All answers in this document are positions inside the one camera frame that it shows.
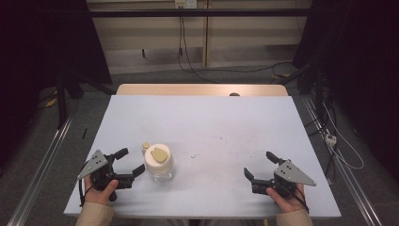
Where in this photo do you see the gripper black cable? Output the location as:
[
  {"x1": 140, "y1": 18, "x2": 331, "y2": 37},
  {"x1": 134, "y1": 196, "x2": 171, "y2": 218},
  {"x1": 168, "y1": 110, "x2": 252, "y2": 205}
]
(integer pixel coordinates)
[
  {"x1": 289, "y1": 187, "x2": 311, "y2": 215},
  {"x1": 77, "y1": 177, "x2": 95, "y2": 208}
]

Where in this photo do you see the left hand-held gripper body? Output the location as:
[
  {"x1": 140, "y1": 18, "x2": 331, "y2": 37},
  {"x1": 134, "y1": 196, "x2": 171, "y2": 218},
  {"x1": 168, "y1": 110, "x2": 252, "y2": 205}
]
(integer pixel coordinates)
[{"x1": 76, "y1": 149, "x2": 136, "y2": 202}]

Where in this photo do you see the black curtain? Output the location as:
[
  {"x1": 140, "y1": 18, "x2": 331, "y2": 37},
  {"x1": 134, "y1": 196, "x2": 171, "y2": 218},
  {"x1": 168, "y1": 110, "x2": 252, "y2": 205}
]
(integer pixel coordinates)
[
  {"x1": 292, "y1": 0, "x2": 399, "y2": 182},
  {"x1": 0, "y1": 0, "x2": 113, "y2": 170}
]

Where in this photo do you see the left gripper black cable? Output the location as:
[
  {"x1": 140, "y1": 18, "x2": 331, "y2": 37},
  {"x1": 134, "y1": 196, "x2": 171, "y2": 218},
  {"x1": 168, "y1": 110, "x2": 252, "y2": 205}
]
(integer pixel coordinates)
[{"x1": 77, "y1": 177, "x2": 95, "y2": 208}]

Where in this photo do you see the white cable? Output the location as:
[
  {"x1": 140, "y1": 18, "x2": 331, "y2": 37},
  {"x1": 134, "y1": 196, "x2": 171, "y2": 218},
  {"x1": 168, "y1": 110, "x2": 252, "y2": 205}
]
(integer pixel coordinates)
[{"x1": 322, "y1": 103, "x2": 366, "y2": 171}]

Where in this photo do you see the person's right hand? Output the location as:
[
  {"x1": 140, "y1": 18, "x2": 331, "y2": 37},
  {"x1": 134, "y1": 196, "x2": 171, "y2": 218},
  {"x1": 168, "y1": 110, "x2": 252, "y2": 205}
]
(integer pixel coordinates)
[{"x1": 265, "y1": 183, "x2": 307, "y2": 214}]

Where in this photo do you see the white power strip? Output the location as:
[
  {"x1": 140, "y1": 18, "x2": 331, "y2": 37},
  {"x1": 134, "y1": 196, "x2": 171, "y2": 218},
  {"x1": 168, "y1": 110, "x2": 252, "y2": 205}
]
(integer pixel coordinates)
[{"x1": 325, "y1": 133, "x2": 338, "y2": 147}]

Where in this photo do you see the aluminium floor rail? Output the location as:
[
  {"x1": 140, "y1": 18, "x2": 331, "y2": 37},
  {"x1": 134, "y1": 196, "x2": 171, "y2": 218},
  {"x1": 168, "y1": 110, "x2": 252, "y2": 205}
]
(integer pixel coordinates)
[
  {"x1": 7, "y1": 115, "x2": 75, "y2": 226},
  {"x1": 300, "y1": 94, "x2": 383, "y2": 226}
]

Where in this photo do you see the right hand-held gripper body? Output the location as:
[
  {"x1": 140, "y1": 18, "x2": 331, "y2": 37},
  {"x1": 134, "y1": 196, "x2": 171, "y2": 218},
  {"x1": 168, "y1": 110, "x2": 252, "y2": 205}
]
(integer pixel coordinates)
[{"x1": 251, "y1": 159, "x2": 317, "y2": 200}]

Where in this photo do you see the black horizontal bar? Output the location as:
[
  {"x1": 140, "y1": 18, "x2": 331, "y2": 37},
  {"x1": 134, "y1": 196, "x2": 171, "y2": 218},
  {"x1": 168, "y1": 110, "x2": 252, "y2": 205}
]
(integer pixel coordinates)
[{"x1": 88, "y1": 8, "x2": 314, "y2": 19}]

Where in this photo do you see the black hanging cable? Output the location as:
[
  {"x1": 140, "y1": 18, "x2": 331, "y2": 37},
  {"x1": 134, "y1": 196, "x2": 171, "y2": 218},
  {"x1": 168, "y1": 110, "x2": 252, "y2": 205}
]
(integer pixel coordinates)
[{"x1": 177, "y1": 8, "x2": 220, "y2": 85}]

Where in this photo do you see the white table mat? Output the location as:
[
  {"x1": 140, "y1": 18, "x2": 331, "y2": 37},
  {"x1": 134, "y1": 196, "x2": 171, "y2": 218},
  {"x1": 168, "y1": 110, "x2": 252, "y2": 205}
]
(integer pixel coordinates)
[{"x1": 63, "y1": 94, "x2": 343, "y2": 220}]

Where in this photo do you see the black metal stand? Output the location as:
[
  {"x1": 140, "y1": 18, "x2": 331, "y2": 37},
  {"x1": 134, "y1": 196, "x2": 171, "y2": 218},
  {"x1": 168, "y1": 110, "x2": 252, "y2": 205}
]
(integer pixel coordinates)
[
  {"x1": 276, "y1": 60, "x2": 328, "y2": 121},
  {"x1": 56, "y1": 70, "x2": 118, "y2": 130}
]

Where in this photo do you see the white wall outlet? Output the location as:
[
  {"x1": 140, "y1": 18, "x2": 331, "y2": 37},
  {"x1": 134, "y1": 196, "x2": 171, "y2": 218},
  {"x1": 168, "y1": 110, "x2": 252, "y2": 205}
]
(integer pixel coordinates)
[{"x1": 174, "y1": 0, "x2": 199, "y2": 9}]

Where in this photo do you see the person's left hand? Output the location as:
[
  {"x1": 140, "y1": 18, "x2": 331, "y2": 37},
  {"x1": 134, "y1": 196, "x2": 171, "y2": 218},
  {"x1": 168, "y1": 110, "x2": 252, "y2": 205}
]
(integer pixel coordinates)
[{"x1": 83, "y1": 175, "x2": 120, "y2": 206}]

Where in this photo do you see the wooden table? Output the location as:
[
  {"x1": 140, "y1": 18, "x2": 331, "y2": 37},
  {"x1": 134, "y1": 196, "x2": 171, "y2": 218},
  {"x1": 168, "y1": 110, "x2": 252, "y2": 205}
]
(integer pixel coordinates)
[{"x1": 116, "y1": 83, "x2": 290, "y2": 97}]

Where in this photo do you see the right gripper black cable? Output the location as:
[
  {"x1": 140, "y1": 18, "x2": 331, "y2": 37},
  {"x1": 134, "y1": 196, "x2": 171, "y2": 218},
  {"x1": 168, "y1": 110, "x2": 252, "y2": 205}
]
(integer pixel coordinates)
[{"x1": 289, "y1": 187, "x2": 311, "y2": 215}]

